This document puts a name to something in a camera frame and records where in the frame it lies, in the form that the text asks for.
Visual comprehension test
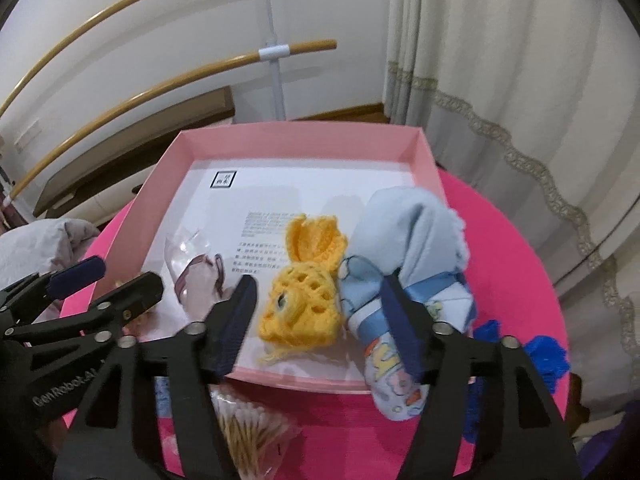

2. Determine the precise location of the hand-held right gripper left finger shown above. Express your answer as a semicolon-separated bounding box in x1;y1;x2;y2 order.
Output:
52;274;259;480

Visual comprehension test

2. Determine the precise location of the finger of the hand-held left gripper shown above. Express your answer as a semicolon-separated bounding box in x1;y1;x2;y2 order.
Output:
0;256;107;323
0;271;165;346

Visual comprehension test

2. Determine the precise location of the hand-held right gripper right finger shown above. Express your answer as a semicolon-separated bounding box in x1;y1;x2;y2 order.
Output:
381;275;583;480

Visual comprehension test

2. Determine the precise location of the clear pink candy bag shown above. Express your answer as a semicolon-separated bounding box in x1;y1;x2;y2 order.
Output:
164;230;241;316

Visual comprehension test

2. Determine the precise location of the yellow crochet toy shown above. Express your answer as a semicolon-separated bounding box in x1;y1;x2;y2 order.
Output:
256;213;349;363

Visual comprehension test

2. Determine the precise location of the light blue printed cloth bundle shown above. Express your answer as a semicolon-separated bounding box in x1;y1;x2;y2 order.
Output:
339;186;475;422

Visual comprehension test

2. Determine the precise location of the bag of cotton swabs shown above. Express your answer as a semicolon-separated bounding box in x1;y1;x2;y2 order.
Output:
207;385;303;480

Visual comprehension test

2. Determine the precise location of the light blue cloth ball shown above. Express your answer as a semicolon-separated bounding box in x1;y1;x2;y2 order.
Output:
154;376;175;417

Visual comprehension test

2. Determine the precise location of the bright blue knitted piece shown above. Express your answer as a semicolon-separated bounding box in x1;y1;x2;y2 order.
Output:
462;319;571;443

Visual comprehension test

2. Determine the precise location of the pink cardboard box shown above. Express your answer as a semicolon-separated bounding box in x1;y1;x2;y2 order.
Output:
132;126;446;395

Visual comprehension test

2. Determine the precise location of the grey quilt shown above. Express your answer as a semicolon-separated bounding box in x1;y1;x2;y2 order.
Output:
0;217;102;286

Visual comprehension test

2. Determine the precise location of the white printed paper sheet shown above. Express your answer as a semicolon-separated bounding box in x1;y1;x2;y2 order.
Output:
142;160;416;376

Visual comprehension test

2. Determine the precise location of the brown top storage bench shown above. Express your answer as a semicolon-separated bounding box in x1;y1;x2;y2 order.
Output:
32;86;236;221

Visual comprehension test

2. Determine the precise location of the purple clothing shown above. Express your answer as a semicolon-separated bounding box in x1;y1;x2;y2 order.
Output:
575;405;640;480

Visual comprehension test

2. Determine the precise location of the cream lace trim curtain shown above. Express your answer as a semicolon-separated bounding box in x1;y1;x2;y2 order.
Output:
382;0;640;411

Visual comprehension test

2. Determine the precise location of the short wooden ballet bar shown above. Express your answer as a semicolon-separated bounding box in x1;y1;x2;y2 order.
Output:
7;38;338;203

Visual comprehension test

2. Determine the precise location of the white wall socket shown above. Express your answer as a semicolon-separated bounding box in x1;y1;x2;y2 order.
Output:
12;121;43;153

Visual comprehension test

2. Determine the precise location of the white bar post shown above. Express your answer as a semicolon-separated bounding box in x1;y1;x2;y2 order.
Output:
250;0;291;122

